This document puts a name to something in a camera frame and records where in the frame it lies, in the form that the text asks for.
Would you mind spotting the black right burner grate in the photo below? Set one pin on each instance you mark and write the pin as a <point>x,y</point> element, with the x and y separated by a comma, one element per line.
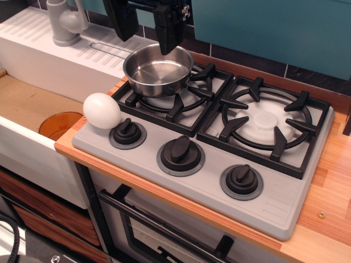
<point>274,127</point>

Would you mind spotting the black middle stove knob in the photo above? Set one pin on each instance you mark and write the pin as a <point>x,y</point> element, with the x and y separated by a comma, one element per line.
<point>181,157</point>

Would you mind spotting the black left burner grate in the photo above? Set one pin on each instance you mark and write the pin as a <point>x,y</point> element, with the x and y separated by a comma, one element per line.
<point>184,112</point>

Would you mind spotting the black left stove knob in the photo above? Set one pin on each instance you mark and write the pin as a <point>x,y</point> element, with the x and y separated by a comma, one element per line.
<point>127,135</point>

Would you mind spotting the grey toy stove top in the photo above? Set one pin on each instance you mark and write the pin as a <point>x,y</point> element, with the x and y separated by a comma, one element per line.
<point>275,211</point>

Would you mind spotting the white toy sink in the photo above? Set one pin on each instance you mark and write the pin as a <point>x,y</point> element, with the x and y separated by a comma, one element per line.
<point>40,79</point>

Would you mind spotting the black right stove knob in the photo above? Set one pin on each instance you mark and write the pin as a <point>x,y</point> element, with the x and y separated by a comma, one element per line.
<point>241,182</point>

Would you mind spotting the black burner grate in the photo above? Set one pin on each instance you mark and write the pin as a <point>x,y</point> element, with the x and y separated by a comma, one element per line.
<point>274,127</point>
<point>184,112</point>

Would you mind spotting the small steel pan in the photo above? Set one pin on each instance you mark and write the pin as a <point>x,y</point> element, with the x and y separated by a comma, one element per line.
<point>151,73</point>

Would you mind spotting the oven door with black handle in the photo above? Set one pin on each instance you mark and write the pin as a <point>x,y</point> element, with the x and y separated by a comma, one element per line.
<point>116,200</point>

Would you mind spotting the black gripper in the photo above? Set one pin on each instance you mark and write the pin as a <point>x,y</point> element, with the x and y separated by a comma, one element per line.
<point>169,15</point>

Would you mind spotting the black stove knob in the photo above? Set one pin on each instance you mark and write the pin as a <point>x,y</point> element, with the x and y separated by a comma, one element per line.
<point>127,135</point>
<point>241,182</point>
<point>181,157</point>

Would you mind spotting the white egg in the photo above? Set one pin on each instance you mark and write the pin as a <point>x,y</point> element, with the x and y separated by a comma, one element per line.
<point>102,111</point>

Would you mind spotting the wooden drawer front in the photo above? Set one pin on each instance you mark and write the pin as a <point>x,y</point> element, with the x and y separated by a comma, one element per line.
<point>50,216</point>

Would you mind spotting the grey toy faucet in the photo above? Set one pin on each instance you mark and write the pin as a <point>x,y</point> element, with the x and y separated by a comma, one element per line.
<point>66,24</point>

